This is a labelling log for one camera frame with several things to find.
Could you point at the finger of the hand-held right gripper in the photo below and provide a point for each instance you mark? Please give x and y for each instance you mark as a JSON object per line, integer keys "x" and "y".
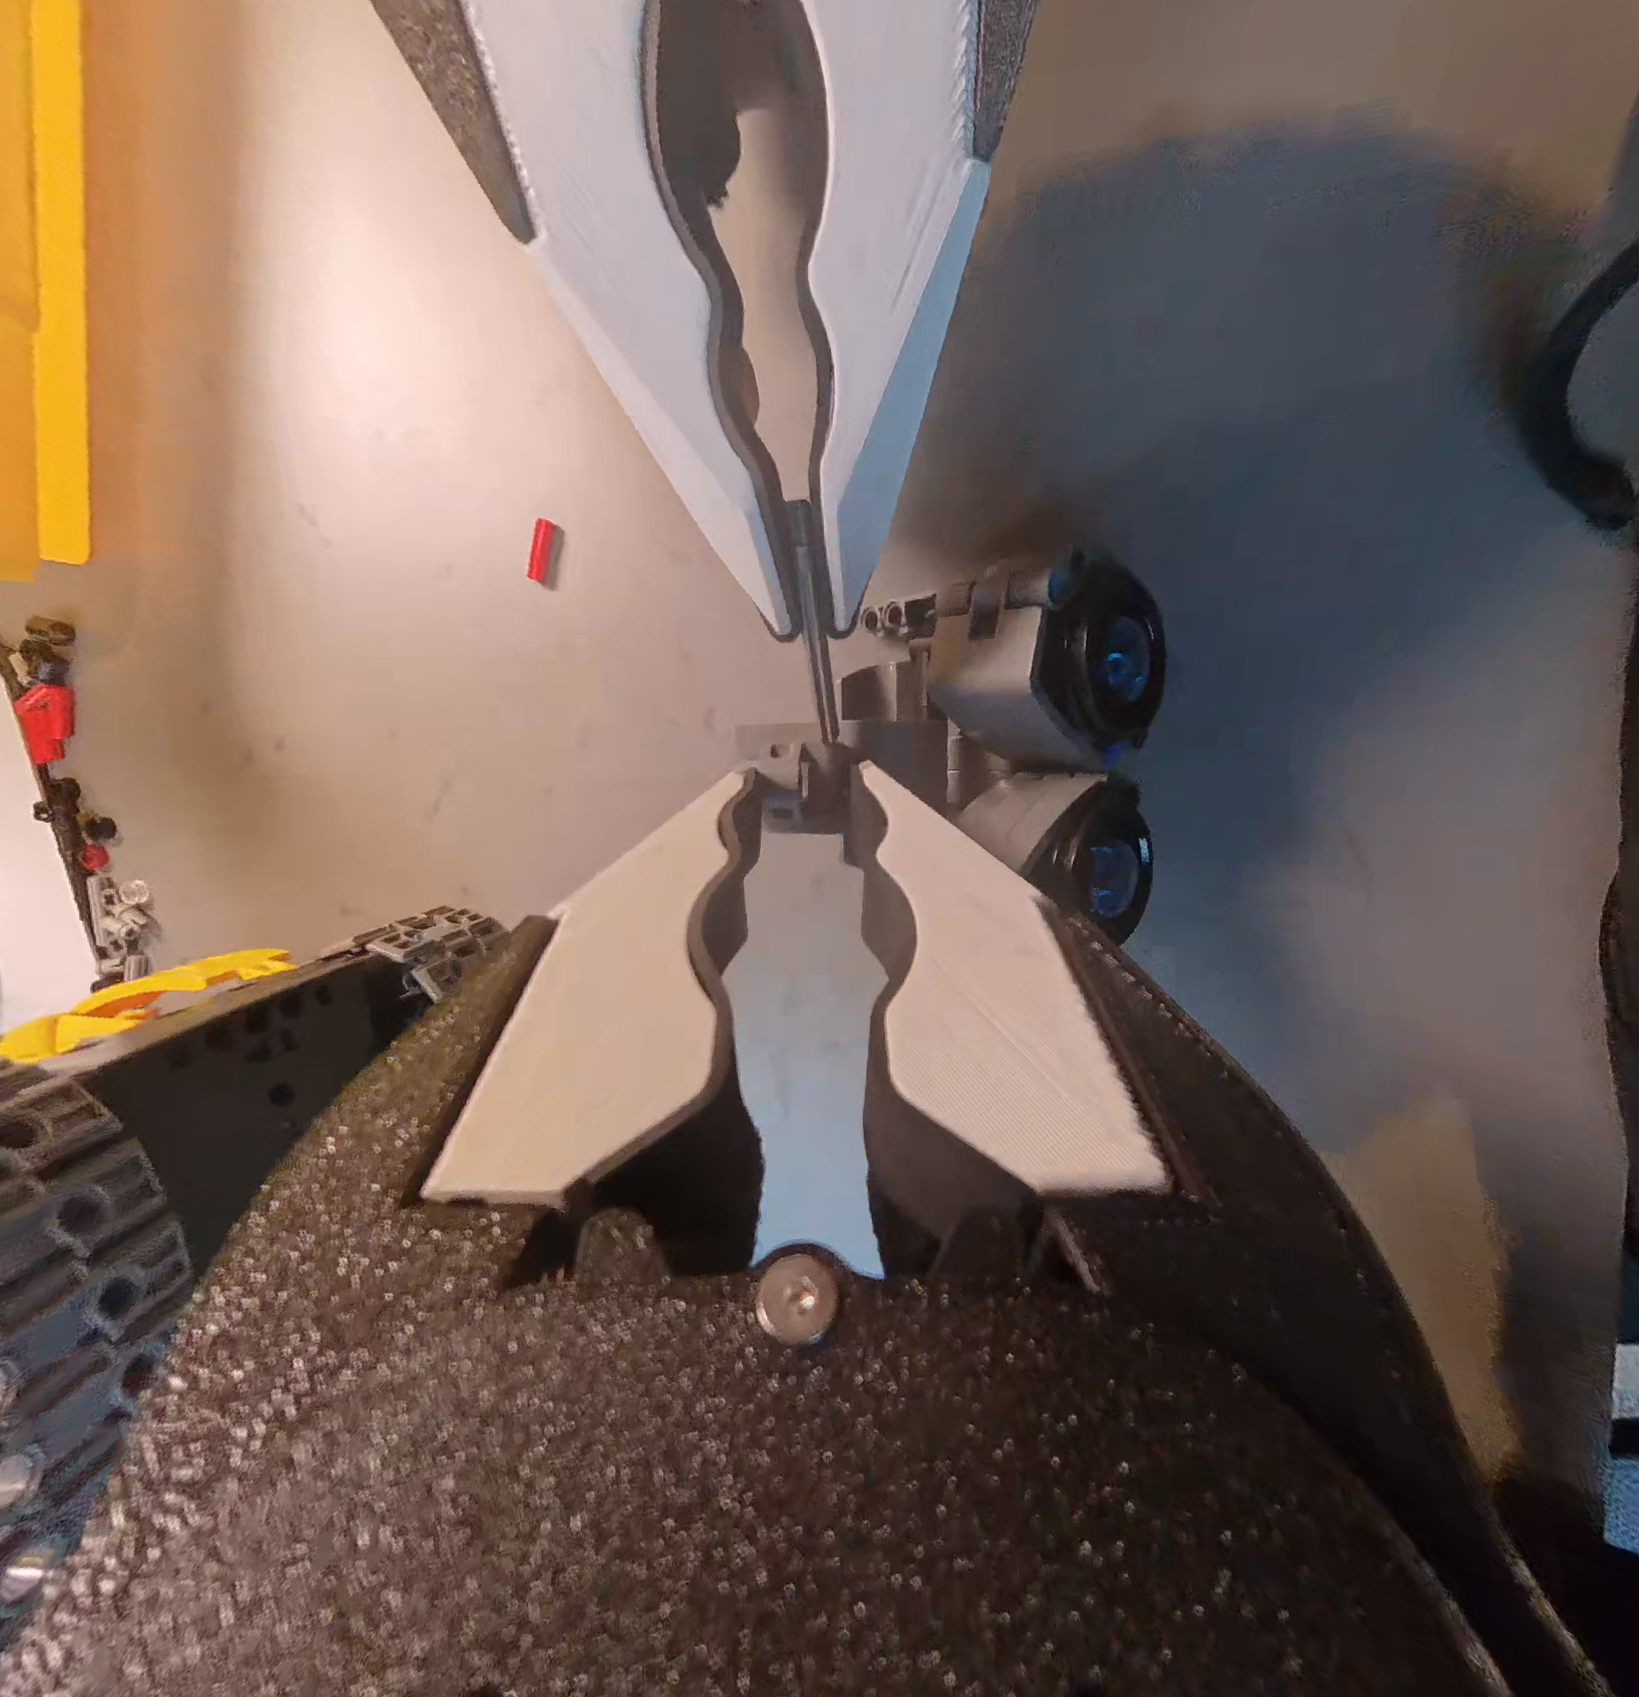
{"x": 594, "y": 198}
{"x": 898, "y": 198}

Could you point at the small red pin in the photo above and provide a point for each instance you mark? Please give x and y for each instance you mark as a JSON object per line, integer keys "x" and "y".
{"x": 543, "y": 550}

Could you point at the grey Lego engine assembly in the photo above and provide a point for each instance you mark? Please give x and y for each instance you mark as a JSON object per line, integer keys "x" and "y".
{"x": 1005, "y": 675}

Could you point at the yellow toy robot body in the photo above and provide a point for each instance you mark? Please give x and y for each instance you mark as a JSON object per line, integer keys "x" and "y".
{"x": 235, "y": 1047}

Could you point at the yellow plastic bin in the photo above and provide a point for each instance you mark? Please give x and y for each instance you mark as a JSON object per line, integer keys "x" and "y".
{"x": 23, "y": 265}

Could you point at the white book stand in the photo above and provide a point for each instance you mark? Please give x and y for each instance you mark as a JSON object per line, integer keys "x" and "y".
{"x": 11, "y": 822}

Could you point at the grey desk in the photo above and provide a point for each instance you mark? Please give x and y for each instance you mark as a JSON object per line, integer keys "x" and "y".
{"x": 303, "y": 398}

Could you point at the pile of grey toy pieces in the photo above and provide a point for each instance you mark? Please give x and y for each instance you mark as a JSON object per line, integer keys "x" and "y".
{"x": 124, "y": 914}

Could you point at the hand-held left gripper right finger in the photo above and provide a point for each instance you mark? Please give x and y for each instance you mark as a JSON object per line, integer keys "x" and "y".
{"x": 1019, "y": 1061}

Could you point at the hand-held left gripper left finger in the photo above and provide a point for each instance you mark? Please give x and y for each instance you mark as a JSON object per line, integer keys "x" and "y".
{"x": 594, "y": 1061}

